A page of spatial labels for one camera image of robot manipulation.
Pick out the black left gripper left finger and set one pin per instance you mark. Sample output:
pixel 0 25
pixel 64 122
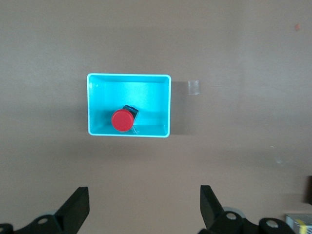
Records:
pixel 70 214

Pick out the red mushroom push button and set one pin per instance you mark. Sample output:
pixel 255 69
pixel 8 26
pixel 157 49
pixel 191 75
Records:
pixel 122 120

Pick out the dark brown rectangular block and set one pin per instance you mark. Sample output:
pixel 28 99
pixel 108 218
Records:
pixel 309 189

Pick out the clear tape piece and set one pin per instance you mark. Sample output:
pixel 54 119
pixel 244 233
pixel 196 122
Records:
pixel 194 87

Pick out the small red speck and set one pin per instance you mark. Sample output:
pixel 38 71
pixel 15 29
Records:
pixel 297 27

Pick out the metal mesh power supply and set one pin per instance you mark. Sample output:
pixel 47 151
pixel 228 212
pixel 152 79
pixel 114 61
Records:
pixel 299 225

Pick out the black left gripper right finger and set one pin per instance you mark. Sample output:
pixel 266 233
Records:
pixel 214 217

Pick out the cyan plastic bin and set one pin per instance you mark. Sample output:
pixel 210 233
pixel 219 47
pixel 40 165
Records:
pixel 109 97

